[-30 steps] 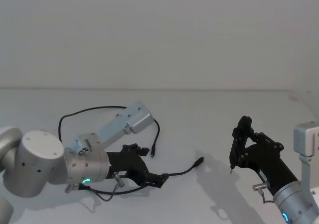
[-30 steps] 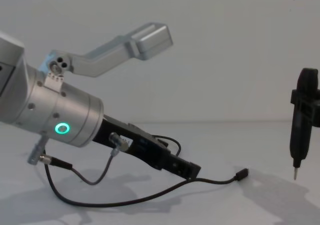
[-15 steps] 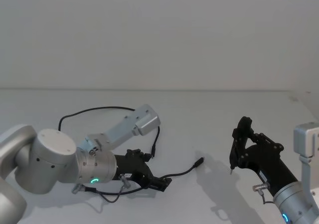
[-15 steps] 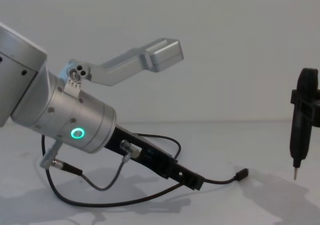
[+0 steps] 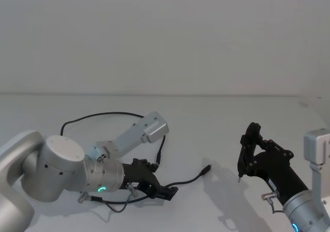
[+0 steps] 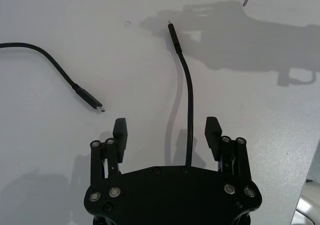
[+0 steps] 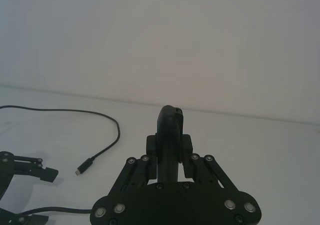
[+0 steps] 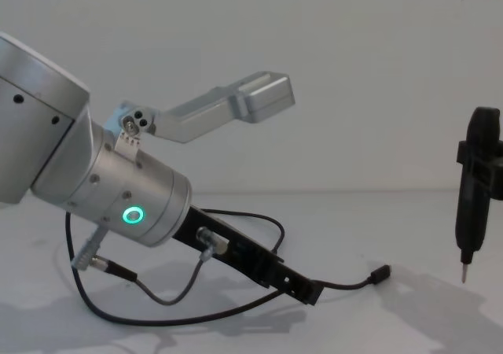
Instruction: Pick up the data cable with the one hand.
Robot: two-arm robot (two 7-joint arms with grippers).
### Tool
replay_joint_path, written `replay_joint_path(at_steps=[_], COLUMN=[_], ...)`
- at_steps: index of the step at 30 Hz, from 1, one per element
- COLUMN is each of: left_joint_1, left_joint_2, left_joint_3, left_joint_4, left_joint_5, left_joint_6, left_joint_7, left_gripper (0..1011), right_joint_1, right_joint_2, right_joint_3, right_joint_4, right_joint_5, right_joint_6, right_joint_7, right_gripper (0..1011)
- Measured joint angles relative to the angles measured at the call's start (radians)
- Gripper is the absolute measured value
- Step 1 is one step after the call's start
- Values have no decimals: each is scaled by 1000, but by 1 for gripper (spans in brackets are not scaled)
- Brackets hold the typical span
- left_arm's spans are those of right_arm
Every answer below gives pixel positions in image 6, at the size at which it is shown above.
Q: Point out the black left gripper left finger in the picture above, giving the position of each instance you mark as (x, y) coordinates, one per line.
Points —
(121, 135)

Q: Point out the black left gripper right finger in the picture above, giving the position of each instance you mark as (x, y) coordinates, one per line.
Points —
(213, 137)

